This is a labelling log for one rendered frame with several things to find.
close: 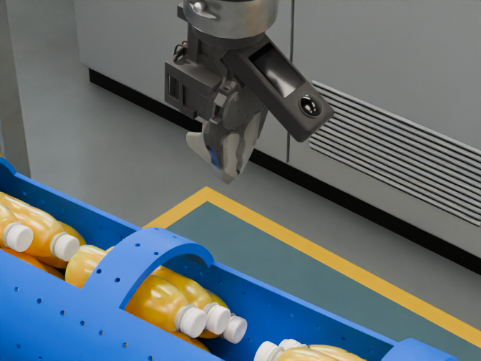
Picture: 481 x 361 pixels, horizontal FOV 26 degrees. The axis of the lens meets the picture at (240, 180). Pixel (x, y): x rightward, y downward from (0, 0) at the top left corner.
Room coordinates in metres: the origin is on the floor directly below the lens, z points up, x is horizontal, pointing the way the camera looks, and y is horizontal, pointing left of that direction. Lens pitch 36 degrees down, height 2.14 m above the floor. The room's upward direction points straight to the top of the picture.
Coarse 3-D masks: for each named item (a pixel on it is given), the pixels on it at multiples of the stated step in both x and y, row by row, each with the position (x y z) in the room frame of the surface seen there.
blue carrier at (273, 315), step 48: (48, 192) 1.37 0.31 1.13; (96, 240) 1.33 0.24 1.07; (144, 240) 1.13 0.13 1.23; (0, 288) 1.09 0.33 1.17; (48, 288) 1.07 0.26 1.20; (96, 288) 1.05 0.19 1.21; (240, 288) 1.17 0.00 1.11; (0, 336) 1.06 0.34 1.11; (48, 336) 1.02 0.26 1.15; (96, 336) 0.99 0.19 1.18; (144, 336) 0.97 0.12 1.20; (288, 336) 1.11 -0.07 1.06; (336, 336) 1.07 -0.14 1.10
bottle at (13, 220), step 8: (0, 208) 1.25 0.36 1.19; (8, 208) 1.26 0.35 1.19; (0, 216) 1.23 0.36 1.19; (8, 216) 1.24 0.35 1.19; (0, 224) 1.22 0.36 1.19; (8, 224) 1.23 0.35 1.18; (16, 224) 1.23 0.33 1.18; (0, 232) 1.22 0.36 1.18; (8, 232) 1.21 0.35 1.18; (0, 240) 1.21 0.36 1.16
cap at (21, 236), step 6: (12, 228) 1.22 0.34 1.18; (18, 228) 1.21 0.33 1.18; (24, 228) 1.22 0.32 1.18; (30, 228) 1.22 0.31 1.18; (12, 234) 1.21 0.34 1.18; (18, 234) 1.20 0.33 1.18; (24, 234) 1.21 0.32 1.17; (30, 234) 1.22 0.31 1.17; (12, 240) 1.20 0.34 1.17; (18, 240) 1.20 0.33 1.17; (24, 240) 1.21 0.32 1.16; (30, 240) 1.22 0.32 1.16; (12, 246) 1.20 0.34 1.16; (18, 246) 1.20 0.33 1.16; (24, 246) 1.21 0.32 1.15
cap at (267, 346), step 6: (264, 342) 0.98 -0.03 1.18; (270, 342) 0.98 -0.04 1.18; (258, 348) 0.97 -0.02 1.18; (264, 348) 0.97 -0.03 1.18; (270, 348) 0.97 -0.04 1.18; (258, 354) 0.96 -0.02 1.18; (264, 354) 0.96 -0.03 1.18; (270, 354) 0.96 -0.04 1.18; (258, 360) 0.96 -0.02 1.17; (264, 360) 0.95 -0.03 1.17
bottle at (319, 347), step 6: (312, 348) 1.00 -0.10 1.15; (318, 348) 1.00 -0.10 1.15; (324, 348) 1.00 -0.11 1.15; (330, 348) 0.99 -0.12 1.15; (336, 348) 1.00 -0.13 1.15; (330, 354) 0.98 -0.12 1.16; (336, 354) 0.98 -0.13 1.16; (342, 354) 0.98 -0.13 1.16; (348, 354) 0.98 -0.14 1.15; (342, 360) 0.97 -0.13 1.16; (348, 360) 0.97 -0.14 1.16; (354, 360) 0.97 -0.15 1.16; (360, 360) 0.97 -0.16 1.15; (366, 360) 0.98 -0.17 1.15
